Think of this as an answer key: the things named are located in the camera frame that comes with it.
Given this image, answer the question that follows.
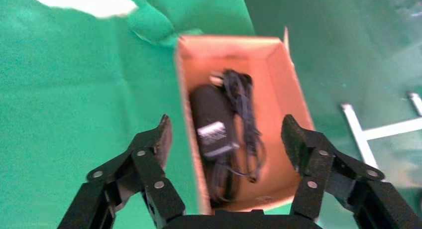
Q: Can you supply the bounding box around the thin black USB cable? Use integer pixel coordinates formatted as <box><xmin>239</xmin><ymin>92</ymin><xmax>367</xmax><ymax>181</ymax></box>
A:
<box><xmin>210</xmin><ymin>68</ymin><xmax>267</xmax><ymax>184</ymax></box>

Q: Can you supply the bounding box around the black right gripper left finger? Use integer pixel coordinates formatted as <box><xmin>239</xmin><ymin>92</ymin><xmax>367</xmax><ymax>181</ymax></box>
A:
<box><xmin>57</xmin><ymin>114</ymin><xmax>186</xmax><ymax>229</ymax></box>

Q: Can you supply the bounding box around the open brown cardboard box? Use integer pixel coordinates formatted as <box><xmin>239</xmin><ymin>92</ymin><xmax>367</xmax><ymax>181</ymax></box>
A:
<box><xmin>174</xmin><ymin>26</ymin><xmax>316</xmax><ymax>217</ymax></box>

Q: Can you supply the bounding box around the green tablecloth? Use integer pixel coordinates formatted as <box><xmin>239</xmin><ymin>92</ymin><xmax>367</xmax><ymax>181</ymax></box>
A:
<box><xmin>0</xmin><ymin>0</ymin><xmax>298</xmax><ymax>229</ymax></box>

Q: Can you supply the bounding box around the white table with metal legs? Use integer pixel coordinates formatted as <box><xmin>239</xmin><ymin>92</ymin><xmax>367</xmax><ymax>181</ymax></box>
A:
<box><xmin>340</xmin><ymin>91</ymin><xmax>422</xmax><ymax>171</ymax></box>

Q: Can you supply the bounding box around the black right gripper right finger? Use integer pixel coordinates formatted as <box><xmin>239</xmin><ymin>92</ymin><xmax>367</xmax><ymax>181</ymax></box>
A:
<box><xmin>281</xmin><ymin>114</ymin><xmax>422</xmax><ymax>229</ymax></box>

